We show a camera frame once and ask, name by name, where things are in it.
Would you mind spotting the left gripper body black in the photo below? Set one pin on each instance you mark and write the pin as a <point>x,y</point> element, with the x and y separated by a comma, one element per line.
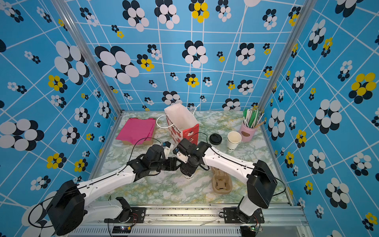
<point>167,165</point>

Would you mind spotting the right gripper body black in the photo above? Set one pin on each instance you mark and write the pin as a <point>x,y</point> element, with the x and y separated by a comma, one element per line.
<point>189,168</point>

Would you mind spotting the single white paper cup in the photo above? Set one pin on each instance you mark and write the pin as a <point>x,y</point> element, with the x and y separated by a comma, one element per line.
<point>188,177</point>

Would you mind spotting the brown pulp cup carrier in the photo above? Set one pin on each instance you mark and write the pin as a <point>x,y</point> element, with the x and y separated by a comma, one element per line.
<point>221,182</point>

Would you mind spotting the white paper cup stack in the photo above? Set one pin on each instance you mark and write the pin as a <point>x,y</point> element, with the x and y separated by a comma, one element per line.
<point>233,140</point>

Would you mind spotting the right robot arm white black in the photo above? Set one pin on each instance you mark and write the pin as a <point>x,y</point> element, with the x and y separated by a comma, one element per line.
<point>259,179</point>

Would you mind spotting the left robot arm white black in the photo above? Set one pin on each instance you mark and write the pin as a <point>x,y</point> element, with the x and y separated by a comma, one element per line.
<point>70,207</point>

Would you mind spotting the red white paper gift bag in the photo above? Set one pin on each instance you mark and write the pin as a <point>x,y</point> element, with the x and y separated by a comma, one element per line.
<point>181,124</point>

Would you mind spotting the pink napkin stack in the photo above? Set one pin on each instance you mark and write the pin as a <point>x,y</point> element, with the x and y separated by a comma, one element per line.
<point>136,129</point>

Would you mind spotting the brown cardboard napkin tray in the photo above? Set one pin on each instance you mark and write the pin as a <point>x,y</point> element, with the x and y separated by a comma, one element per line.
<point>139,142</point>

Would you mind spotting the pink straw holder cup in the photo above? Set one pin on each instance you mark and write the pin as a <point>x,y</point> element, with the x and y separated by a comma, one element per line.
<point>247,133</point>

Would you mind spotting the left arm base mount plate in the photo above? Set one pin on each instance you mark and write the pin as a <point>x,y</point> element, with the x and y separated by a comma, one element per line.
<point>131,216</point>

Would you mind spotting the aluminium front rail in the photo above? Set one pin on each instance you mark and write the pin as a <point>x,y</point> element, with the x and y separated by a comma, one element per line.
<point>203,220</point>

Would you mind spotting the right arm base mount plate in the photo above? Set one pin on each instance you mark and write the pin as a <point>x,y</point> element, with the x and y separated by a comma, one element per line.
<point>232,215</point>

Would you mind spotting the left aluminium corner post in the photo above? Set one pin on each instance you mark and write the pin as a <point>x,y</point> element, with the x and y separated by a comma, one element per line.
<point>64,12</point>

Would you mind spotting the aluminium corner post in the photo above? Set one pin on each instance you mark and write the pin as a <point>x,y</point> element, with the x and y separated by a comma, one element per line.
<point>284,56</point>
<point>64,12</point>

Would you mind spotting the right aluminium corner post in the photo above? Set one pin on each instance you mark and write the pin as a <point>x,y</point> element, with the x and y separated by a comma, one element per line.
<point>284,56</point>

